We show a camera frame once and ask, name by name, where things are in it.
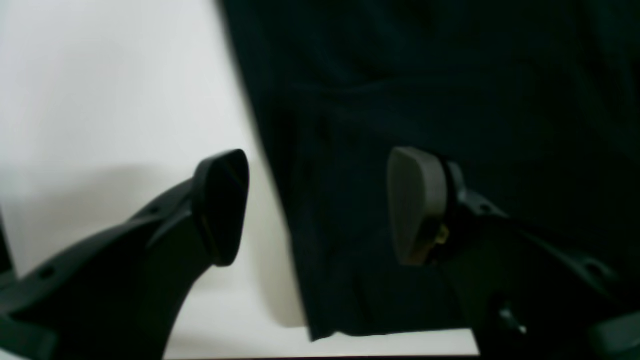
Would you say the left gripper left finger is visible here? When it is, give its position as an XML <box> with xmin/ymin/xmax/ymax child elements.
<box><xmin>1</xmin><ymin>149</ymin><xmax>250</xmax><ymax>360</ymax></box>

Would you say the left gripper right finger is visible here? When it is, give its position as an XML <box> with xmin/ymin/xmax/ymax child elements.
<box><xmin>386</xmin><ymin>146</ymin><xmax>639</xmax><ymax>360</ymax></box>

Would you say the black T-shirt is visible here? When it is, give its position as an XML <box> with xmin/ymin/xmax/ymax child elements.
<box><xmin>221</xmin><ymin>0</ymin><xmax>640</xmax><ymax>341</ymax></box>

